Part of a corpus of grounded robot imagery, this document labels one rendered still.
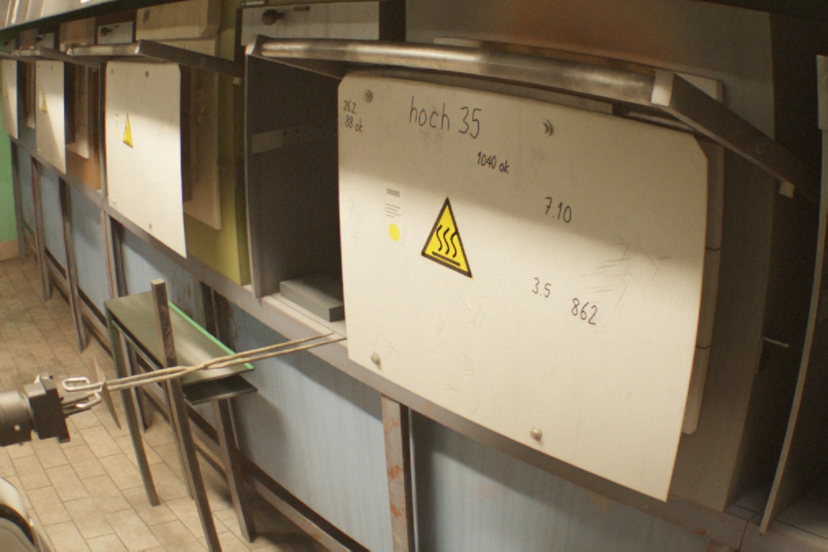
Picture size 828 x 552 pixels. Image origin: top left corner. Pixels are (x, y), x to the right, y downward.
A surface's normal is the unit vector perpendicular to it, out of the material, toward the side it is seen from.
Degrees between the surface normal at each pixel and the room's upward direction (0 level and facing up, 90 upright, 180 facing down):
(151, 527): 0
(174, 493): 0
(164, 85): 90
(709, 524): 90
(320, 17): 90
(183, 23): 90
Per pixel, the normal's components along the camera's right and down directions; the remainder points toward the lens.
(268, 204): 0.61, 0.20
